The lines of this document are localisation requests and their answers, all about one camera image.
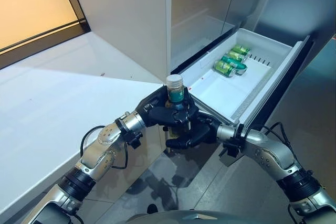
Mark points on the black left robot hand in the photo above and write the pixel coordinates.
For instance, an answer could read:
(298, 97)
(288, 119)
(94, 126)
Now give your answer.
(157, 111)

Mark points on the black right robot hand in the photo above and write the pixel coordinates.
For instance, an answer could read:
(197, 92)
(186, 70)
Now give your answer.
(202, 129)

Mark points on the yellow tea bottle white cap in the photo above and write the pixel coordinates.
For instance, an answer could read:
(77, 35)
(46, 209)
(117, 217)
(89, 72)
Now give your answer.
(175, 93)

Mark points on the white fridge drawer dark front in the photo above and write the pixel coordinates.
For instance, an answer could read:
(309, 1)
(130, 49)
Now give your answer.
(236, 95)

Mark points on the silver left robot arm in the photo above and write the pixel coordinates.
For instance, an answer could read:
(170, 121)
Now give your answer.
(99, 153)

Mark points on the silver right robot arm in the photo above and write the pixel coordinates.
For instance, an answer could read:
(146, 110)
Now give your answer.
(267, 153)

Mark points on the stainless steel fridge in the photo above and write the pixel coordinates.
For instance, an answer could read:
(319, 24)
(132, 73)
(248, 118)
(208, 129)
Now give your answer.
(204, 6)

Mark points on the green bottle nearest in drawer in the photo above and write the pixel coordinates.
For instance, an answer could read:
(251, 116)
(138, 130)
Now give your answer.
(225, 68)

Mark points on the green bottle in drawer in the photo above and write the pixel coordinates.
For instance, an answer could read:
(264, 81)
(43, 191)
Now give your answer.
(225, 68)
(241, 49)

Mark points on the green drink can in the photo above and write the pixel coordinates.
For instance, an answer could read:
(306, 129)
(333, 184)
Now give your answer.
(236, 56)
(233, 62)

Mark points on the grey robot torso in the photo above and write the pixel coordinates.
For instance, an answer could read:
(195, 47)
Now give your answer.
(183, 214)

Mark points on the green bottle farthest in drawer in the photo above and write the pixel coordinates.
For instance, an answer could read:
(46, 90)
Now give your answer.
(241, 49)

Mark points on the black robot foot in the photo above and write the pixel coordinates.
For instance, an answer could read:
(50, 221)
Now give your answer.
(151, 208)

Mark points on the tall white cabinet panel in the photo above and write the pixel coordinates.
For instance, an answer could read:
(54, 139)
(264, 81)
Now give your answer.
(126, 19)

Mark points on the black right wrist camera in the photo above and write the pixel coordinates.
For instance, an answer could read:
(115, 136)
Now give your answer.
(231, 149)

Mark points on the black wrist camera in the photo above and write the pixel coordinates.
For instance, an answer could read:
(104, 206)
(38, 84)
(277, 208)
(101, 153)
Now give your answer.
(135, 142)
(231, 149)

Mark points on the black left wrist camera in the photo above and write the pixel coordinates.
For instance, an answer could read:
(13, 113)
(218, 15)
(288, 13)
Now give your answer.
(135, 142)

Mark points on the amber window dark frame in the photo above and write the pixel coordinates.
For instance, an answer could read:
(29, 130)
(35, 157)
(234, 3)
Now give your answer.
(34, 11)

